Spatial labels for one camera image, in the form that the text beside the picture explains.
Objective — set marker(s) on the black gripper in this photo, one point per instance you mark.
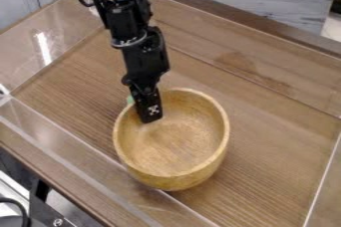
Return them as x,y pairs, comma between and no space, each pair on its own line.
146,59

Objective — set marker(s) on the green rectangular block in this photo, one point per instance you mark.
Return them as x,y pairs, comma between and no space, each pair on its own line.
130,100

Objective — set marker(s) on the brown wooden bowl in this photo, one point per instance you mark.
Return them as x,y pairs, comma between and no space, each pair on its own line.
175,152

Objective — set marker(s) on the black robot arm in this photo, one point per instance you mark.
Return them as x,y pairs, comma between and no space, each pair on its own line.
123,14

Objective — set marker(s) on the clear acrylic tray walls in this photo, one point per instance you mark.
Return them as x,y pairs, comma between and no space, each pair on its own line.
274,75

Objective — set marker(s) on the black table leg bracket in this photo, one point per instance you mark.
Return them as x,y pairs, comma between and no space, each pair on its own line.
43,215

